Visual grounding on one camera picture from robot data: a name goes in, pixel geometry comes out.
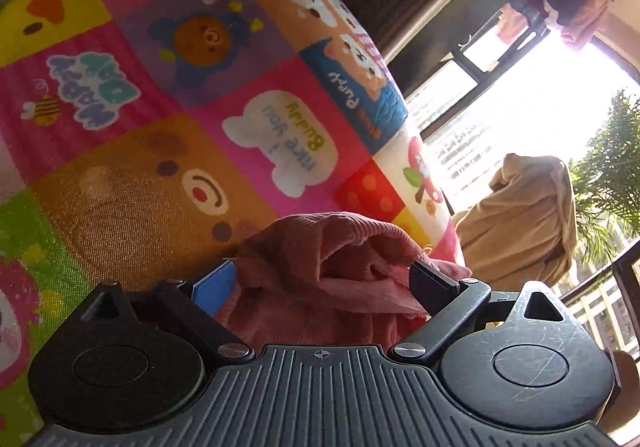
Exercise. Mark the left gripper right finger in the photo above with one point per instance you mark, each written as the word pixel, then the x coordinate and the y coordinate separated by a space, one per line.
pixel 453 307

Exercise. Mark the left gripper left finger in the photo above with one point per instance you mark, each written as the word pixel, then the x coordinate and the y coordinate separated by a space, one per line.
pixel 188 308

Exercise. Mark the pink ribbed garment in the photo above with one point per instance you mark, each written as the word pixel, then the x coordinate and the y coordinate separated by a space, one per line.
pixel 327 279

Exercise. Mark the hanging pink clothes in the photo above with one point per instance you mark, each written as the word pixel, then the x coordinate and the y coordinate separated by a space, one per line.
pixel 576 21

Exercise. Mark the gloved right hand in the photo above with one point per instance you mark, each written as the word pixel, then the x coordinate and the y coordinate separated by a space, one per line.
pixel 624 403

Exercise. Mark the beige draped cloth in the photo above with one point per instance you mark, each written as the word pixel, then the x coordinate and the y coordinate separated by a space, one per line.
pixel 525 229

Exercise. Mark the green palm plant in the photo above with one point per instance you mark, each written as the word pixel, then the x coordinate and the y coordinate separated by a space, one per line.
pixel 606 182

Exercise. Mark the colourful cartoon patchwork blanket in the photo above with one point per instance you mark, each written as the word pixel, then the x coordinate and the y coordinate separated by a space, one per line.
pixel 145 139

